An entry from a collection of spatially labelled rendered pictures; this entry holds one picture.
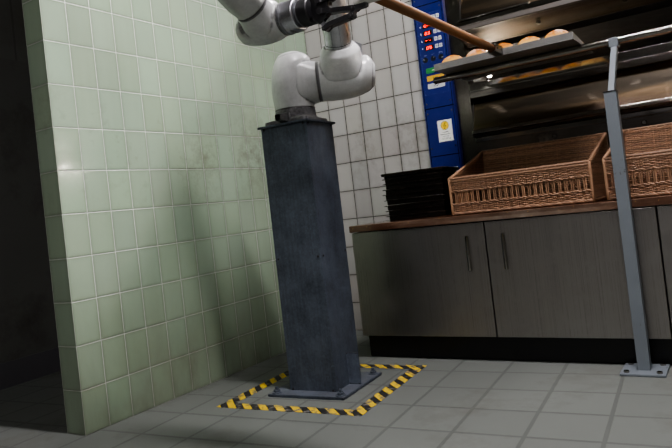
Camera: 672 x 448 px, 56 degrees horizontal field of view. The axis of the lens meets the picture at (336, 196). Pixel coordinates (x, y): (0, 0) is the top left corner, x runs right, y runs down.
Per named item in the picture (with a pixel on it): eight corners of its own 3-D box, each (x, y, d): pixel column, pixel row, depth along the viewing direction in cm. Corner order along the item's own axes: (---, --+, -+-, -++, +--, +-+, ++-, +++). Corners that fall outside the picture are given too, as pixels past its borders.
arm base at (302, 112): (257, 126, 237) (255, 111, 237) (289, 129, 256) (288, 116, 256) (298, 118, 228) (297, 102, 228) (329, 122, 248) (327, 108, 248)
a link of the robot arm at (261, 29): (291, 46, 176) (263, 15, 167) (249, 58, 185) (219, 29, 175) (299, 17, 181) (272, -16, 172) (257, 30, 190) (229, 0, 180)
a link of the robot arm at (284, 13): (296, 38, 179) (314, 33, 176) (276, 32, 171) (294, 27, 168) (293, 6, 179) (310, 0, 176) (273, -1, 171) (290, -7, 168)
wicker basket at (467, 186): (487, 209, 298) (480, 150, 299) (617, 196, 269) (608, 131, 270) (449, 216, 257) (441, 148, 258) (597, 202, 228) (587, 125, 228)
